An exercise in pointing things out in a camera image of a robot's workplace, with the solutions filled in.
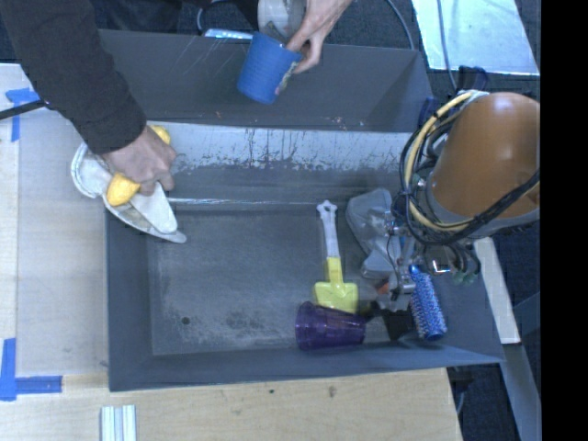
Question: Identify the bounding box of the white tape roll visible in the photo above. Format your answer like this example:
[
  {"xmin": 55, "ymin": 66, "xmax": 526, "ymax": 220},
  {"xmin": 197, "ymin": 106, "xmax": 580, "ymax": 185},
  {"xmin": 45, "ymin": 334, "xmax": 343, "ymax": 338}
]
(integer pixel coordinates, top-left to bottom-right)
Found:
[{"xmin": 256, "ymin": 0, "xmax": 309, "ymax": 43}]

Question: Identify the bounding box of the yellow and white toy shovel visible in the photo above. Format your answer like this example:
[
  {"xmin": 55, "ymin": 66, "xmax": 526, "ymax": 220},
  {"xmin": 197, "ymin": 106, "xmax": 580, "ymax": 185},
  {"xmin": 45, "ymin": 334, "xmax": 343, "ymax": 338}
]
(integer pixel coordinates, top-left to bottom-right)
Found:
[{"xmin": 313, "ymin": 199, "xmax": 360, "ymax": 316}]

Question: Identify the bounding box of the purple plastic cup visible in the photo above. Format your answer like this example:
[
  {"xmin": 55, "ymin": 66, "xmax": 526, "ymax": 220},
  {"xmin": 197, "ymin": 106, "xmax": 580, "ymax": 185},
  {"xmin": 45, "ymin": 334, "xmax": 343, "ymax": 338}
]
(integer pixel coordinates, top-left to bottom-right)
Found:
[{"xmin": 294, "ymin": 300, "xmax": 369, "ymax": 352}]

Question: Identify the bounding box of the blue spiky hair roller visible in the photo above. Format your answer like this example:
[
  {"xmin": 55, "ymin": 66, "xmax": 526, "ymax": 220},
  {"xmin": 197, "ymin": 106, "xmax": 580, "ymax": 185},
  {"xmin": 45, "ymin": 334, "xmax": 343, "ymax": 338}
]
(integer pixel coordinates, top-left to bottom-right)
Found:
[{"xmin": 408, "ymin": 264, "xmax": 448, "ymax": 343}]

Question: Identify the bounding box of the blue plastic cup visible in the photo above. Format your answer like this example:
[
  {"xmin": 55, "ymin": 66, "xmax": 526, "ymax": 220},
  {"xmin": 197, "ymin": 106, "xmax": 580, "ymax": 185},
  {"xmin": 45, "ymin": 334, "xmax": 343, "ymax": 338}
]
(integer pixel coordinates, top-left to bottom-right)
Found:
[{"xmin": 235, "ymin": 30, "xmax": 306, "ymax": 107}]

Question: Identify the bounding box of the pale wood board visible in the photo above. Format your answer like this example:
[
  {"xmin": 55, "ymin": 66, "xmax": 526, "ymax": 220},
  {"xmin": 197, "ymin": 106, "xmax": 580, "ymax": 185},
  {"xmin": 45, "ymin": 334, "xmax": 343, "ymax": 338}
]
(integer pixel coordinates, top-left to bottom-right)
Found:
[{"xmin": 16, "ymin": 107, "xmax": 111, "ymax": 377}]

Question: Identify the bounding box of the grey cloth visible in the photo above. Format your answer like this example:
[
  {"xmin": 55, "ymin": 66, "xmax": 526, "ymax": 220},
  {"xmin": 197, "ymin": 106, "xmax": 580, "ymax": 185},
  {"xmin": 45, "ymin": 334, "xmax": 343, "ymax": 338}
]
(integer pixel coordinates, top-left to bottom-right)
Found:
[{"xmin": 345, "ymin": 187, "xmax": 406, "ymax": 280}]

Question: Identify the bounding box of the grey metal bin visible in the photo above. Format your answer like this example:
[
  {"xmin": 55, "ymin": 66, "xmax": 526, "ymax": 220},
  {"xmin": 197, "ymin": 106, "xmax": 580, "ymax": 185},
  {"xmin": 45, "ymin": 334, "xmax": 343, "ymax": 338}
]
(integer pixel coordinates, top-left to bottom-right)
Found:
[{"xmin": 97, "ymin": 28, "xmax": 506, "ymax": 393}]

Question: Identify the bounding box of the person's left hand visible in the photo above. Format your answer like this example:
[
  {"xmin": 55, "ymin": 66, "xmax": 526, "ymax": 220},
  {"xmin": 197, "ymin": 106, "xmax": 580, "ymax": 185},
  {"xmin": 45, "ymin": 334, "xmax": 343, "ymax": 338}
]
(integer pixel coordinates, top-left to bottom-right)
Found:
[{"xmin": 267, "ymin": 0, "xmax": 369, "ymax": 75}]

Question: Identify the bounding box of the person's right hand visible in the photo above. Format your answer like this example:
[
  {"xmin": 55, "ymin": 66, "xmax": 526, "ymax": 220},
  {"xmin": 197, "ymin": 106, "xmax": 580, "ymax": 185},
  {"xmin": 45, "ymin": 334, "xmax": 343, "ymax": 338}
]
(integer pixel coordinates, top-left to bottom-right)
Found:
[{"xmin": 101, "ymin": 126, "xmax": 178, "ymax": 198}]

